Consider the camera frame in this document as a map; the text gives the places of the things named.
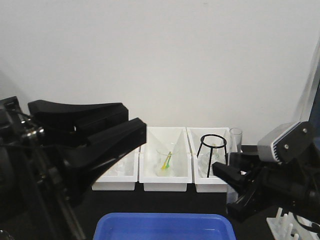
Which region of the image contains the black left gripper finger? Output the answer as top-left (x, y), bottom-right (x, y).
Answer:
top-left (42, 118), bottom-right (147, 206)

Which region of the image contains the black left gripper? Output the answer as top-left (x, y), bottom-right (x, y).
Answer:
top-left (0, 96), bottom-right (129, 240)

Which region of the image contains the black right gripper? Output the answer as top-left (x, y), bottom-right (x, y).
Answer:
top-left (212, 121), bottom-right (320, 223)

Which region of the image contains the clear glass test tube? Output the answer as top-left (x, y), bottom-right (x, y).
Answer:
top-left (226, 127), bottom-right (243, 204)

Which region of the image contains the white test tube rack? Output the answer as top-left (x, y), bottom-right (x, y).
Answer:
top-left (266, 207), bottom-right (320, 240)

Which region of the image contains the grey pegboard drying rack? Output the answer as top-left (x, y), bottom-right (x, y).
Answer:
top-left (300, 40), bottom-right (320, 138)

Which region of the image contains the black metal tripod stand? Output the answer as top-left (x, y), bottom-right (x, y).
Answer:
top-left (196, 133), bottom-right (227, 179)

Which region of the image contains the left white storage bin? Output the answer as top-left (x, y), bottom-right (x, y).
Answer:
top-left (91, 147), bottom-right (140, 191)

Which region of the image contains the white storage bin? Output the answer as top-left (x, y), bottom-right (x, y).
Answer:
top-left (186, 127), bottom-right (230, 193)
top-left (91, 147), bottom-right (140, 191)
top-left (139, 126), bottom-right (193, 192)

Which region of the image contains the small glassware in left bin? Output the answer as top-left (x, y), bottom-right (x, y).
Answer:
top-left (110, 156), bottom-right (134, 176)

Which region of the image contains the glass flask in bin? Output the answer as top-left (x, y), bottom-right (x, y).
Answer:
top-left (198, 145), bottom-right (225, 178)

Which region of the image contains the right white storage bin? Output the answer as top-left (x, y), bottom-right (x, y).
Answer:
top-left (186, 127), bottom-right (230, 193)

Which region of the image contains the blue plastic tray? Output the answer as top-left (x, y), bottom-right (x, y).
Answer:
top-left (93, 212), bottom-right (236, 240)

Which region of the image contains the green plastic spatula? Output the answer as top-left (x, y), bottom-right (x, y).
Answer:
top-left (165, 151), bottom-right (172, 169)

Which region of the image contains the yellow plastic spatula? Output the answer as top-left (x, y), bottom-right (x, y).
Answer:
top-left (161, 153), bottom-right (169, 170)

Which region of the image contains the middle white storage bin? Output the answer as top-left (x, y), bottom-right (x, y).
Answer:
top-left (139, 126), bottom-right (193, 192)

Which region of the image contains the glass beaker in middle bin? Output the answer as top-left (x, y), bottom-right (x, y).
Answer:
top-left (154, 142), bottom-right (179, 177)

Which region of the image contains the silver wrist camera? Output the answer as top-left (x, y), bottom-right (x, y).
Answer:
top-left (257, 121), bottom-right (305, 165)

